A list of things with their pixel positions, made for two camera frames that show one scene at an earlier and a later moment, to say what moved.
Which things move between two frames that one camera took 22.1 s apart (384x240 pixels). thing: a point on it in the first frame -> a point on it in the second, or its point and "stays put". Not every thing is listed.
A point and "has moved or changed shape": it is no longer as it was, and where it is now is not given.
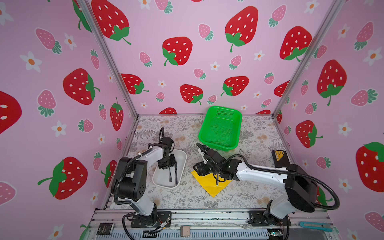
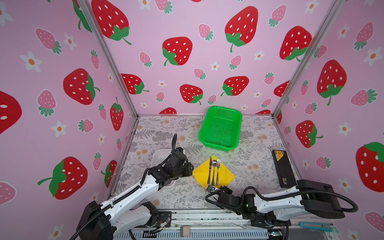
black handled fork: [202, 154] has moved or changed shape
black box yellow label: [280, 158] stays put
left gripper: [172, 164] -> [188, 168]
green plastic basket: [220, 128] stays put
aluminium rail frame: [210, 225] stays put
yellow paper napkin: [213, 183] stays put
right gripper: [199, 168] -> [225, 190]
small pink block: [185, 231] stays put
